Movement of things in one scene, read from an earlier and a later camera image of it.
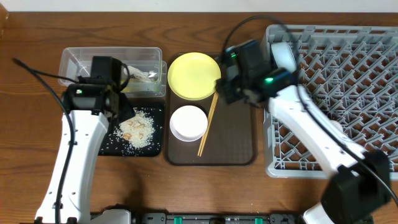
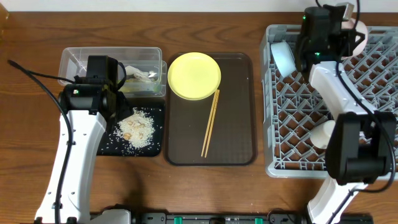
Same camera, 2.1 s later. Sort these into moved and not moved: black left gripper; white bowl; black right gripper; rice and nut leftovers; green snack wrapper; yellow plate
Moved: black right gripper; white bowl
Not moved: rice and nut leftovers; green snack wrapper; black left gripper; yellow plate
